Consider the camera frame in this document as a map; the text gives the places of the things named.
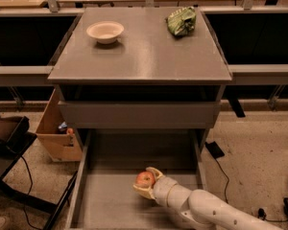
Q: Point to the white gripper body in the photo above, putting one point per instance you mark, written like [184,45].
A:
[161,189]

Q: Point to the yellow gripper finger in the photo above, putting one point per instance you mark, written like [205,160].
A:
[154,174]
[146,192]

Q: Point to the red apple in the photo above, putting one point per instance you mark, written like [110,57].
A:
[145,180]

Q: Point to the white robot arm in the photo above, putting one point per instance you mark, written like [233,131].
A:
[200,209]

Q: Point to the open grey middle drawer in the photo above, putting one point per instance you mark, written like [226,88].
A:
[104,198]

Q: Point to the closed grey upper drawer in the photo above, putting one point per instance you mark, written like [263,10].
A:
[128,115]

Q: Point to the grey drawer cabinet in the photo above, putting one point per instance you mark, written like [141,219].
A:
[145,64]

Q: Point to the black power adapter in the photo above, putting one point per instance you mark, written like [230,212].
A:
[214,150]

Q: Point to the cardboard box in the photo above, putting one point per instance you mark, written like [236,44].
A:
[61,146]

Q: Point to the black chair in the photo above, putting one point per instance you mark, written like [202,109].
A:
[15,139]

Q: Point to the white paper bowl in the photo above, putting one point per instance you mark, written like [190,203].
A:
[105,32]

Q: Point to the green chip bag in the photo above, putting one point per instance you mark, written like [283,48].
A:
[182,21]

